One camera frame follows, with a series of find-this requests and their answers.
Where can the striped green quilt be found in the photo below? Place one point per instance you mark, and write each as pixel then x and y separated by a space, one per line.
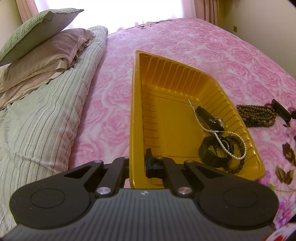
pixel 38 131

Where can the black wrist watch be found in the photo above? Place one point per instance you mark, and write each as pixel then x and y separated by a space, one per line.
pixel 210 151

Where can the beige curtain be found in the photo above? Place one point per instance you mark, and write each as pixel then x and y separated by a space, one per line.
pixel 208 10

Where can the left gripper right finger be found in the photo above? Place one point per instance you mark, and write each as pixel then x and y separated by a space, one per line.
pixel 171 173

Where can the pink floral blanket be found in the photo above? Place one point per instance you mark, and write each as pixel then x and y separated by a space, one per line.
pixel 245 74

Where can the mauve pillow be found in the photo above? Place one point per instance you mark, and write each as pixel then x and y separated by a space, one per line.
pixel 41 65

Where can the yellow plastic tray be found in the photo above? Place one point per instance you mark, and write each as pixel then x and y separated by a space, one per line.
pixel 164 93

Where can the green pillow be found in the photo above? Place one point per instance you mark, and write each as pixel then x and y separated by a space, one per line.
pixel 35 31

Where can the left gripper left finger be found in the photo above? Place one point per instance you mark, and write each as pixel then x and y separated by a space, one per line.
pixel 113 178

